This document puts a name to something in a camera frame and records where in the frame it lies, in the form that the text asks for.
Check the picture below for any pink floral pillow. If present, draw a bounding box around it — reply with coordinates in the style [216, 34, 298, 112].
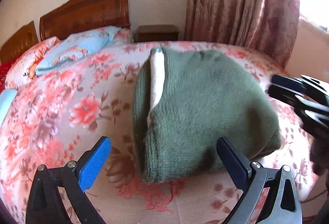
[5, 36, 60, 90]

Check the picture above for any green knitted sweater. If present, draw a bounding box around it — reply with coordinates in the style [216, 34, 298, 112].
[133, 47, 281, 183]

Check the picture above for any dark wooden nightstand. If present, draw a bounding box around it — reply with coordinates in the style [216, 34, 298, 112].
[137, 24, 179, 43]

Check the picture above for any pink floral curtain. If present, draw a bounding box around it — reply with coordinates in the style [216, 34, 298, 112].
[185, 0, 300, 67]

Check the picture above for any wooden headboard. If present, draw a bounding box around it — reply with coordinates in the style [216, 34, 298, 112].
[39, 0, 131, 41]
[0, 21, 39, 64]

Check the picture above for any light blue floral pillow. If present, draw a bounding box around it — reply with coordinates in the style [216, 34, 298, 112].
[35, 26, 120, 76]

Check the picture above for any floral pink bed sheet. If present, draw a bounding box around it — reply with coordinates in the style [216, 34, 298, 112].
[0, 40, 320, 224]

